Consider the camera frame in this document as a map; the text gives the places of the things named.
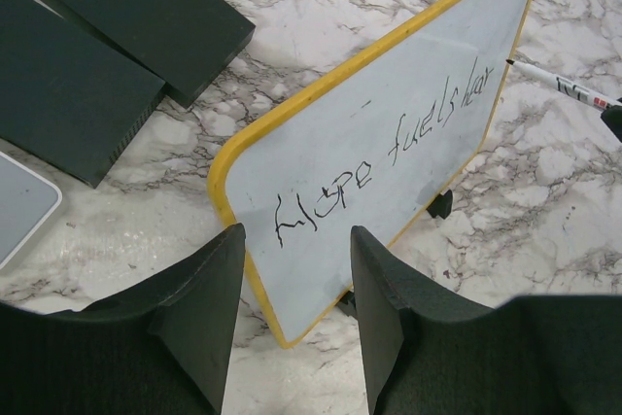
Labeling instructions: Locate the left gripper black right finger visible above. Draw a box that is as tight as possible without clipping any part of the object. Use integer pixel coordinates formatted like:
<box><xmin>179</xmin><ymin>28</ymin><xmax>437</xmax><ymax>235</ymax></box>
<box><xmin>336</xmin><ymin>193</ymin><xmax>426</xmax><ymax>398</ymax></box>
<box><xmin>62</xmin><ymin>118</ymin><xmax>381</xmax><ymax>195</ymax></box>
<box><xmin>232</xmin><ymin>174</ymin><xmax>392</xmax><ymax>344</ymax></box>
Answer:
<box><xmin>351</xmin><ymin>226</ymin><xmax>621</xmax><ymax>414</ymax></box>

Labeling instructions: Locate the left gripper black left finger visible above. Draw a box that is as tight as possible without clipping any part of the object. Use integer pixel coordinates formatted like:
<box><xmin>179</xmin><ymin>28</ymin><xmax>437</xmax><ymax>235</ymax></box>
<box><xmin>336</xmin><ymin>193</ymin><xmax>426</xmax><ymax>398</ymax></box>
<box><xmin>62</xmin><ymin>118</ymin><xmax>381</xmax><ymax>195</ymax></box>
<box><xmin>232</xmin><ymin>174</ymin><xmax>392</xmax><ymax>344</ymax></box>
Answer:
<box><xmin>1</xmin><ymin>225</ymin><xmax>245</xmax><ymax>414</ymax></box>

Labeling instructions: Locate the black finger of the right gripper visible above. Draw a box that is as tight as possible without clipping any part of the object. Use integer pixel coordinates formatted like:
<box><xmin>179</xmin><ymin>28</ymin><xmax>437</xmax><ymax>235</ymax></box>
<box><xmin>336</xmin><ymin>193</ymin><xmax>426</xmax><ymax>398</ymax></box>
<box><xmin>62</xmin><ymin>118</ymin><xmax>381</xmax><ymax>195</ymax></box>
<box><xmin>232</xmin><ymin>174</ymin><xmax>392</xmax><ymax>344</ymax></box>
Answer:
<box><xmin>601</xmin><ymin>105</ymin><xmax>622</xmax><ymax>142</ymax></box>

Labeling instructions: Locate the black marker pen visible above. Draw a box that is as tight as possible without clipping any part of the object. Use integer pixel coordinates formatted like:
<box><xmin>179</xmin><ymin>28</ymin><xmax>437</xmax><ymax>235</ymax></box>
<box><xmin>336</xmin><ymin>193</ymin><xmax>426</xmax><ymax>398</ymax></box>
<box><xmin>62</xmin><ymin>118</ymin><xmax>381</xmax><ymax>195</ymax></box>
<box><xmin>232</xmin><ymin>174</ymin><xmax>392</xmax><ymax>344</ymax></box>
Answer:
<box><xmin>506</xmin><ymin>59</ymin><xmax>621</xmax><ymax>111</ymax></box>

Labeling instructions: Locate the yellow framed whiteboard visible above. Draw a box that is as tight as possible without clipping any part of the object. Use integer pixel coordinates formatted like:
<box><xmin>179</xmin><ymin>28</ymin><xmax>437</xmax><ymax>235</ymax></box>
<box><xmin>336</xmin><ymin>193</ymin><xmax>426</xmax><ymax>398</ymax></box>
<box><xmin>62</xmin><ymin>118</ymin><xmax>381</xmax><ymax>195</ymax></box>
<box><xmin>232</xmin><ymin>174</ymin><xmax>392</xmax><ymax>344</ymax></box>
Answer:
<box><xmin>207</xmin><ymin>0</ymin><xmax>532</xmax><ymax>348</ymax></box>

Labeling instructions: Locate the grey white eraser block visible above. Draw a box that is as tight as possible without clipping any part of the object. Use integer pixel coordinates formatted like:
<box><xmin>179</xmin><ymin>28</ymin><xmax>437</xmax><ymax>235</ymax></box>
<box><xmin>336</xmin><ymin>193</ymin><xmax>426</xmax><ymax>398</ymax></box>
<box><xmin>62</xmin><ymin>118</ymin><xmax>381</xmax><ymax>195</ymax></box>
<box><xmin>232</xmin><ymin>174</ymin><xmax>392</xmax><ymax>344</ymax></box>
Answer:
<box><xmin>1</xmin><ymin>153</ymin><xmax>65</xmax><ymax>269</ymax></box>

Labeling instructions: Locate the black rectangular pad lower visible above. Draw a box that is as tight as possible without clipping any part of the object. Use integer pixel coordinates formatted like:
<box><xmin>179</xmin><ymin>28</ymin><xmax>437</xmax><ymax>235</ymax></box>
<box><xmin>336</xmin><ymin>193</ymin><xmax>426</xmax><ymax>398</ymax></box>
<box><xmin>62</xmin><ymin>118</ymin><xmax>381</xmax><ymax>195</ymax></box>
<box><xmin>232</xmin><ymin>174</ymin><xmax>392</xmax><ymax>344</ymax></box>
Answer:
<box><xmin>1</xmin><ymin>0</ymin><xmax>164</xmax><ymax>188</ymax></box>

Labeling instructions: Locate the black rectangular pad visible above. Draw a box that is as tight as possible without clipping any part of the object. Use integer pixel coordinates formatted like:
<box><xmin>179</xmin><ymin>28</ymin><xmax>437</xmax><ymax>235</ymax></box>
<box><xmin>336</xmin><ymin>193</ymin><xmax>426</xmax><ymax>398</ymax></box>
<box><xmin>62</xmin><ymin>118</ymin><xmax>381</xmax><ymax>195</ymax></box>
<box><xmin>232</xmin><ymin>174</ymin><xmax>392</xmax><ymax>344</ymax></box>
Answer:
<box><xmin>1</xmin><ymin>0</ymin><xmax>164</xmax><ymax>188</ymax></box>
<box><xmin>41</xmin><ymin>0</ymin><xmax>255</xmax><ymax>108</ymax></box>

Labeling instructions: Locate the black rectangular pad upper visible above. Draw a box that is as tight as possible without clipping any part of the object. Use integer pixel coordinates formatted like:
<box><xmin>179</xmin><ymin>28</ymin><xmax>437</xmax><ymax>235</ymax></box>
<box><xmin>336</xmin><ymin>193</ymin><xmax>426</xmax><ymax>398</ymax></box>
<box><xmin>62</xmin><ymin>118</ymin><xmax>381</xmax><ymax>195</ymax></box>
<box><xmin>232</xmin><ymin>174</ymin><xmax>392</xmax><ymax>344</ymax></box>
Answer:
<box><xmin>41</xmin><ymin>0</ymin><xmax>255</xmax><ymax>108</ymax></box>

